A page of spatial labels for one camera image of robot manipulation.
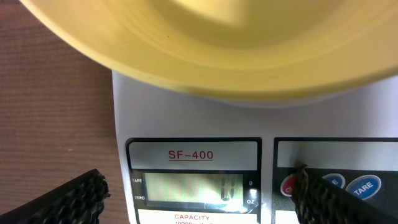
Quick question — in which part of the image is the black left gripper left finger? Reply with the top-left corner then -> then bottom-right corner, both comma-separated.
1,169 -> 110,224

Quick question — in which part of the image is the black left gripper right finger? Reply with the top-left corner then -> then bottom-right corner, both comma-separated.
292,165 -> 397,224

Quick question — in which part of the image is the white digital kitchen scale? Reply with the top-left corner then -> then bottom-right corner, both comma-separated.
112,72 -> 397,223

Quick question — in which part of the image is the yellow plastic bowl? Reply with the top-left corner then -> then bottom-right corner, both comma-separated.
24,0 -> 397,101

